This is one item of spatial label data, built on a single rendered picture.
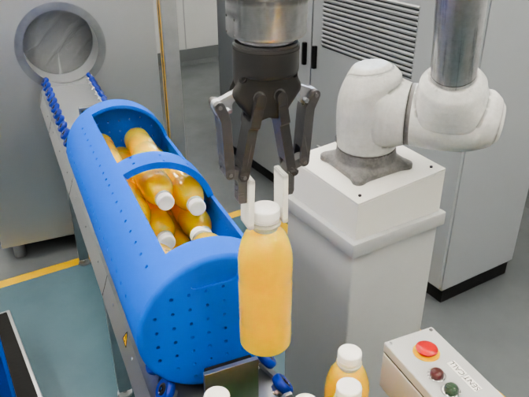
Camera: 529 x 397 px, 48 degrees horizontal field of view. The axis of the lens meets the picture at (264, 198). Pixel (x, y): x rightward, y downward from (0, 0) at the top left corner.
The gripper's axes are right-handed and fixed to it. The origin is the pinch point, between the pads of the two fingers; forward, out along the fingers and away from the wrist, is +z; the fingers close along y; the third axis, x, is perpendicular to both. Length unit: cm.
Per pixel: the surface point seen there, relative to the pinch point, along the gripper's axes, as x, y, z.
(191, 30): -559, -150, 116
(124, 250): -35.4, 13.5, 26.8
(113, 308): -57, 15, 57
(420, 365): 5.3, -25.4, 33.3
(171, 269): -19.9, 8.4, 22.1
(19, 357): -135, 46, 131
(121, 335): -48, 15, 57
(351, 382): 5.9, -12.1, 31.2
